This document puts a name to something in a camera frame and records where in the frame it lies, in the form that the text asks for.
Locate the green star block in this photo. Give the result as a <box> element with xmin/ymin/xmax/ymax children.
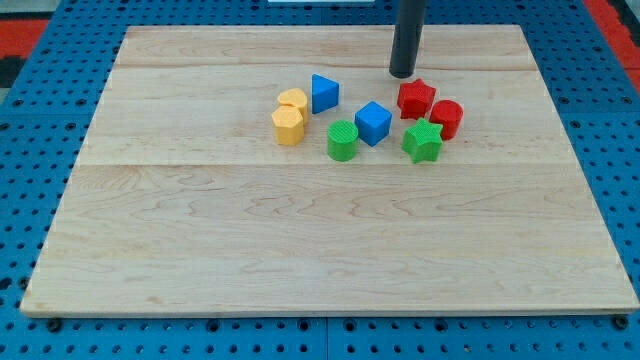
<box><xmin>402</xmin><ymin>118</ymin><xmax>443</xmax><ymax>163</ymax></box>

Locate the red star block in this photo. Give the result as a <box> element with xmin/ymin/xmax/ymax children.
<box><xmin>397</xmin><ymin>78</ymin><xmax>437</xmax><ymax>119</ymax></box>

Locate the wooden board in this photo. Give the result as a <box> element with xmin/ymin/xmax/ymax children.
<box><xmin>21</xmin><ymin>25</ymin><xmax>639</xmax><ymax>318</ymax></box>

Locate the green cylinder block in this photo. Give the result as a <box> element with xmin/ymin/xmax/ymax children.
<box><xmin>327</xmin><ymin>120</ymin><xmax>359</xmax><ymax>162</ymax></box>

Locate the yellow hexagon block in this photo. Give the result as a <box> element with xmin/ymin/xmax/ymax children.
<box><xmin>271</xmin><ymin>106</ymin><xmax>304</xmax><ymax>146</ymax></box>

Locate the blue cube block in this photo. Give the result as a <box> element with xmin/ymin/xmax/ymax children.
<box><xmin>354</xmin><ymin>101</ymin><xmax>392</xmax><ymax>147</ymax></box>

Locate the yellow heart block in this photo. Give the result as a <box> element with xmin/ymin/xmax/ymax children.
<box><xmin>277</xmin><ymin>88</ymin><xmax>309</xmax><ymax>125</ymax></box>

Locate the blue triangle block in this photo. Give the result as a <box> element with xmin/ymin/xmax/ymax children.
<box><xmin>312</xmin><ymin>74</ymin><xmax>340</xmax><ymax>114</ymax></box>

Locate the red cylinder block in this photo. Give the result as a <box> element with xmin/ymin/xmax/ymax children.
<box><xmin>429</xmin><ymin>100</ymin><xmax>464</xmax><ymax>141</ymax></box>

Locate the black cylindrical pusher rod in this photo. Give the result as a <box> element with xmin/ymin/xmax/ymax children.
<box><xmin>389</xmin><ymin>0</ymin><xmax>427</xmax><ymax>79</ymax></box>

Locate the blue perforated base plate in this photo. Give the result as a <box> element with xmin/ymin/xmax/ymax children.
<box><xmin>1</xmin><ymin>1</ymin><xmax>639</xmax><ymax>359</ymax></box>

